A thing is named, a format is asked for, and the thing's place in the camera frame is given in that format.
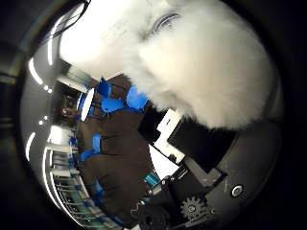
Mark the pink plush toy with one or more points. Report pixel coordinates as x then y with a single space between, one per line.
198 64

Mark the blue chair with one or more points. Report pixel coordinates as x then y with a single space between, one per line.
96 142
112 103
136 97
104 87

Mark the small round white table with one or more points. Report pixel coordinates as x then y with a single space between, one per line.
88 103

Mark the white shelving rack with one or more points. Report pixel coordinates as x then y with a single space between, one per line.
64 179

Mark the teal ribbed frame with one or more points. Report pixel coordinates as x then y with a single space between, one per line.
152 179

